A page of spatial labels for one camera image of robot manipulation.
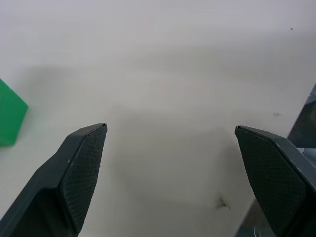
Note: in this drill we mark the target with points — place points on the green block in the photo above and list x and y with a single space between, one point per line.
10 116

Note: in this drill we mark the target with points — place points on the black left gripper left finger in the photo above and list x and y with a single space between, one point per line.
61 187

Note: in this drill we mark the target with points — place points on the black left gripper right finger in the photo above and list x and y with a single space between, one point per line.
279 180

